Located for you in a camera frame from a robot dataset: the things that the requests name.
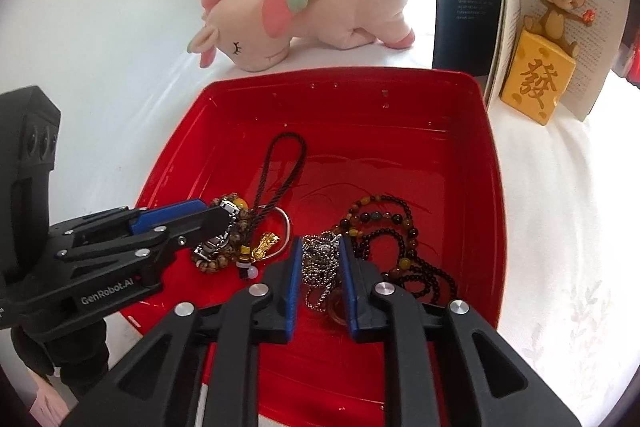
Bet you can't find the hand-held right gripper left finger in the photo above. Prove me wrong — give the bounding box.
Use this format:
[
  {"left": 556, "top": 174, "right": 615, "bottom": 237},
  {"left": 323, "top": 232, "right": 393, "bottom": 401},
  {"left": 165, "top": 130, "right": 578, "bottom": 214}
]
[{"left": 62, "top": 237, "right": 305, "bottom": 427}]

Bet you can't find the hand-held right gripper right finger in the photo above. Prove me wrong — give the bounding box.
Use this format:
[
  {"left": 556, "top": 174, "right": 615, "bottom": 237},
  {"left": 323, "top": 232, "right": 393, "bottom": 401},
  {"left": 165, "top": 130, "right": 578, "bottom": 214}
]
[{"left": 339, "top": 237, "right": 578, "bottom": 427}]

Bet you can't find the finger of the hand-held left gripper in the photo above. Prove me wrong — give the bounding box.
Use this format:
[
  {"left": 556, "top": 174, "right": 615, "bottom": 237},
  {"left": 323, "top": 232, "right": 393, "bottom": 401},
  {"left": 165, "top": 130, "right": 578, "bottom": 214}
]
[
  {"left": 49, "top": 199, "right": 208, "bottom": 245},
  {"left": 55, "top": 207, "right": 233, "bottom": 288}
]

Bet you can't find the brown ring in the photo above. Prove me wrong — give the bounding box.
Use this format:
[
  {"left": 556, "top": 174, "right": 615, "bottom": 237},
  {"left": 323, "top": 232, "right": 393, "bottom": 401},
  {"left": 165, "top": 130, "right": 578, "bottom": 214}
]
[{"left": 327, "top": 289, "right": 351, "bottom": 325}]

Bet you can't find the wooden bead bracelet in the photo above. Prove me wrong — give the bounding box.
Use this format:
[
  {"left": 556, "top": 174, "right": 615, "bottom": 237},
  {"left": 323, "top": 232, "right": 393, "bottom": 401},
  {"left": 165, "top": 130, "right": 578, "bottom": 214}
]
[{"left": 191, "top": 194, "right": 253, "bottom": 275}]

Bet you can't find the silver ball chain necklace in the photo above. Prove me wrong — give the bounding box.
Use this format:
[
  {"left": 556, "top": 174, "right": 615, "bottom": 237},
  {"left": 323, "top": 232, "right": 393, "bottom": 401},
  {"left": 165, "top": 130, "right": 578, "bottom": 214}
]
[{"left": 300, "top": 232, "right": 346, "bottom": 315}]

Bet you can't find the black cord keychain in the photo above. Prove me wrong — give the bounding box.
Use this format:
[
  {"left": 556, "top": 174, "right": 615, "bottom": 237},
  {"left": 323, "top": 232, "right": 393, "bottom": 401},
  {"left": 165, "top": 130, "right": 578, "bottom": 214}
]
[{"left": 194, "top": 133, "right": 308, "bottom": 280}]

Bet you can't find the red tin box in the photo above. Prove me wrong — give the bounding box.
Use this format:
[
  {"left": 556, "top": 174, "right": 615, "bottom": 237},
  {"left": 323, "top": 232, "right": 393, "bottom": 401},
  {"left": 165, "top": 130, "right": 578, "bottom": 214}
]
[{"left": 120, "top": 66, "right": 507, "bottom": 427}]

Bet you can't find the person's left forearm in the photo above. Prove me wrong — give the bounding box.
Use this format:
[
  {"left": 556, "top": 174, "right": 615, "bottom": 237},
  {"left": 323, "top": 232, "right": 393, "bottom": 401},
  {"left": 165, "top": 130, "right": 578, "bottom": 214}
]
[{"left": 22, "top": 369, "right": 81, "bottom": 427}]

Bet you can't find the person's left hand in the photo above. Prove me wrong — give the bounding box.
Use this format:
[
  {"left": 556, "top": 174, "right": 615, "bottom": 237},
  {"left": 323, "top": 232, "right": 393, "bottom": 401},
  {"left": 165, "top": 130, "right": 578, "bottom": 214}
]
[{"left": 10, "top": 319, "right": 111, "bottom": 400}]

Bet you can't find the mouse figurine on cheese block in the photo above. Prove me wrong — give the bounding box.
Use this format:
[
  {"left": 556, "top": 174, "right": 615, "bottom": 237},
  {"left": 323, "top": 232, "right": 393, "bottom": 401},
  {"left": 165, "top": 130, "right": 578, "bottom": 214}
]
[{"left": 499, "top": 0, "right": 598, "bottom": 126}]

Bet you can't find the black bead necklace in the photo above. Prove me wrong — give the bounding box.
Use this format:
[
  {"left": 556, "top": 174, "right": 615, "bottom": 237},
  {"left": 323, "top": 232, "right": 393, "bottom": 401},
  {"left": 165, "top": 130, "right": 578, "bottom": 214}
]
[{"left": 350, "top": 227, "right": 458, "bottom": 305}]

